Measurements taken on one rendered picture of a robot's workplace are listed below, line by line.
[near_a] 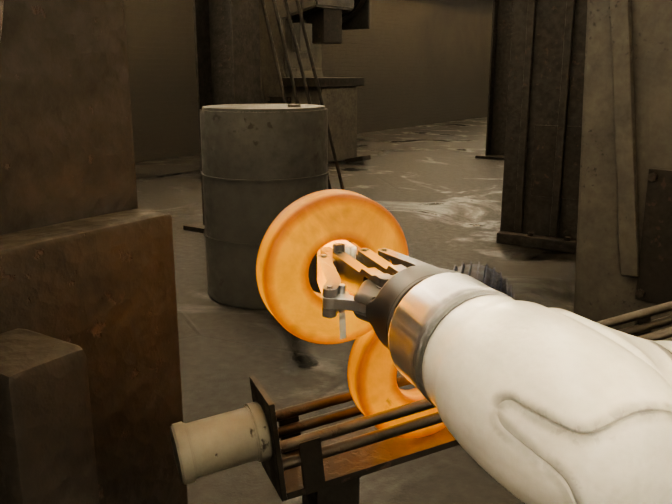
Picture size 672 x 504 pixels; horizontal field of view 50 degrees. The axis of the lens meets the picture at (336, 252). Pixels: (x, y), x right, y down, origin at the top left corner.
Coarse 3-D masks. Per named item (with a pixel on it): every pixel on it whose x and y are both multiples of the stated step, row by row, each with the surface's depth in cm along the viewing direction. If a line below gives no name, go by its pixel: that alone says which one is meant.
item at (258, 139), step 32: (224, 128) 304; (256, 128) 300; (288, 128) 303; (320, 128) 316; (224, 160) 308; (256, 160) 303; (288, 160) 306; (320, 160) 319; (224, 192) 311; (256, 192) 307; (288, 192) 309; (224, 224) 315; (256, 224) 310; (224, 256) 319; (256, 256) 314; (224, 288) 323; (256, 288) 317
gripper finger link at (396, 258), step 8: (384, 248) 68; (384, 256) 67; (392, 256) 66; (400, 256) 66; (408, 256) 66; (408, 264) 65; (416, 264) 64; (424, 264) 64; (448, 272) 62; (456, 272) 62
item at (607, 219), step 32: (608, 0) 262; (640, 0) 254; (608, 32) 264; (640, 32) 256; (608, 64) 266; (640, 64) 258; (608, 96) 268; (640, 96) 260; (608, 128) 270; (640, 128) 262; (608, 160) 272; (640, 160) 263; (608, 192) 275; (640, 192) 265; (608, 224) 277; (640, 224) 267; (576, 256) 291; (608, 256) 279; (640, 256) 268; (576, 288) 294; (608, 288) 281; (640, 288) 270
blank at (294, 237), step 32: (320, 192) 70; (352, 192) 71; (288, 224) 67; (320, 224) 69; (352, 224) 70; (384, 224) 71; (288, 256) 68; (288, 288) 69; (288, 320) 70; (320, 320) 71; (352, 320) 73
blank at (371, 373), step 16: (368, 336) 74; (352, 352) 76; (368, 352) 74; (384, 352) 74; (352, 368) 75; (368, 368) 74; (384, 368) 75; (352, 384) 76; (368, 384) 75; (384, 384) 75; (368, 400) 75; (384, 400) 76; (400, 400) 77; (416, 400) 78; (416, 416) 78; (416, 432) 78; (432, 432) 79
